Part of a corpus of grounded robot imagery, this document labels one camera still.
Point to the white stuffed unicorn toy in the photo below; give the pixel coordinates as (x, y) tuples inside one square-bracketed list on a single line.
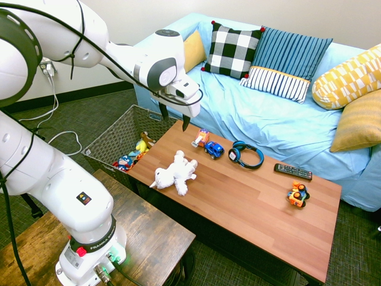
[(172, 175)]

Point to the yellow knit pillow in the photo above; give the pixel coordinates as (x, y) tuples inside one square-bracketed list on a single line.
[(360, 122)]

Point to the orange toy truck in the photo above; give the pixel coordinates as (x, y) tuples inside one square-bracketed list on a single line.
[(297, 195)]

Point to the black remote control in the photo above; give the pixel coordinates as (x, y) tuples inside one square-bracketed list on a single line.
[(293, 172)]

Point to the yellow white patterned bolster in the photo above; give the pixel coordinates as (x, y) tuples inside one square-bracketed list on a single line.
[(348, 80)]

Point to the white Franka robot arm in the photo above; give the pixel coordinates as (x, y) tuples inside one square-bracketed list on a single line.
[(74, 190)]

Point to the Captain America plush toy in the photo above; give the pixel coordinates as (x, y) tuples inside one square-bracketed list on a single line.
[(123, 163)]

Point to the light blue sofa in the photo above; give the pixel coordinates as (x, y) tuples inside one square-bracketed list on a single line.
[(268, 125)]

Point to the small orange box toy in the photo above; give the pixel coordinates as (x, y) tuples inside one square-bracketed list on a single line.
[(202, 137)]

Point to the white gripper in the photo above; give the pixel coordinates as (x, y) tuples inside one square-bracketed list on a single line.
[(190, 101)]

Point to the yellow and blue plush toy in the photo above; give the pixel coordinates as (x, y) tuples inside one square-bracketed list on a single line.
[(142, 146)]

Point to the brown monkey plush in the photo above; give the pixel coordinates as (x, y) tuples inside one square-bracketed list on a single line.
[(146, 137)]

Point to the orange red patterned plush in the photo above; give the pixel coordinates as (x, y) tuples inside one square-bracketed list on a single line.
[(138, 156)]

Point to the small plain yellow pillow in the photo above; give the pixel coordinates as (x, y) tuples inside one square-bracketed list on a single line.
[(193, 52)]

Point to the blue black headphones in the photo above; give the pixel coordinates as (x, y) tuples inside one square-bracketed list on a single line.
[(258, 155)]

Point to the black white checked pillow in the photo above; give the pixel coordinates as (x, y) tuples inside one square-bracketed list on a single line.
[(232, 50)]

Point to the blue striped pillow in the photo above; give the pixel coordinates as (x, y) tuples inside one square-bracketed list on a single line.
[(285, 56)]

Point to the wall outlet with chargers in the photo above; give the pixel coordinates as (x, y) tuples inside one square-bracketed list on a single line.
[(47, 67)]

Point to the blue toy car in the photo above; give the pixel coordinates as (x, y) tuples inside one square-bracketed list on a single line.
[(214, 149)]

